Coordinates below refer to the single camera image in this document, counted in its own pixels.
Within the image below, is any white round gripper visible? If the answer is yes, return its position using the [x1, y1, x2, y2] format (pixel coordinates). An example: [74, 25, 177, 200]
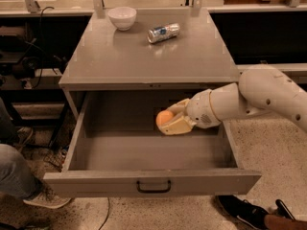
[159, 89, 221, 135]

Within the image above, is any orange fruit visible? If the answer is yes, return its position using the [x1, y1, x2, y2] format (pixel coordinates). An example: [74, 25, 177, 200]
[155, 110, 174, 127]

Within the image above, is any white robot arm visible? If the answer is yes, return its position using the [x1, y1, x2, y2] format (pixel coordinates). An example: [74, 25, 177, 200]
[156, 64, 307, 135]

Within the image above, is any open grey top drawer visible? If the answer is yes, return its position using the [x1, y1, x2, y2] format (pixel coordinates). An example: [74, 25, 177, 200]
[44, 90, 261, 197]

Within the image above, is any silver blue soda can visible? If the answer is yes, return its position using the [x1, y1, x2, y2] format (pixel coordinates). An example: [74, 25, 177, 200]
[148, 23, 180, 44]

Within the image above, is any grey metal cabinet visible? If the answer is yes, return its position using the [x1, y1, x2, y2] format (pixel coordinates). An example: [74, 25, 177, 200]
[59, 8, 240, 116]

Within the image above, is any white ceramic bowl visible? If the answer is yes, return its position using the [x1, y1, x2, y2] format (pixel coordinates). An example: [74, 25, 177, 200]
[107, 7, 137, 31]

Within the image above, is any black sneaker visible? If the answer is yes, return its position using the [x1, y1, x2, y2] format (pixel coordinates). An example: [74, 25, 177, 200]
[217, 195, 295, 230]

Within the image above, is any brown trouser leg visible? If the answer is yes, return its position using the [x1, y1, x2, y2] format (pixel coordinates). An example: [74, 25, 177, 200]
[264, 215, 307, 230]

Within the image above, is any grey sneaker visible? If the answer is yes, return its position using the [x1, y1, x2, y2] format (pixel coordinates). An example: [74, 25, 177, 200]
[23, 186, 70, 209]

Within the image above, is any dark machinery on shelf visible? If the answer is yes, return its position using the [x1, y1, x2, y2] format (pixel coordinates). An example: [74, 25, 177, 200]
[0, 24, 40, 80]

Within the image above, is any person leg in jeans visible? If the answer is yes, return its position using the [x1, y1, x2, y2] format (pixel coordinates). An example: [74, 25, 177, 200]
[0, 99, 42, 200]

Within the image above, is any black drawer handle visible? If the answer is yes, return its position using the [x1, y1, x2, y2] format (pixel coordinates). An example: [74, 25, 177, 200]
[136, 180, 172, 194]

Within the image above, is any black floor cable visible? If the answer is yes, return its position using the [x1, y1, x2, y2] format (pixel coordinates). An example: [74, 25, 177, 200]
[97, 197, 111, 230]

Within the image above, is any black cable on left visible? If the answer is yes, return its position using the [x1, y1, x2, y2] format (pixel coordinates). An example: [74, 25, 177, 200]
[22, 6, 63, 89]

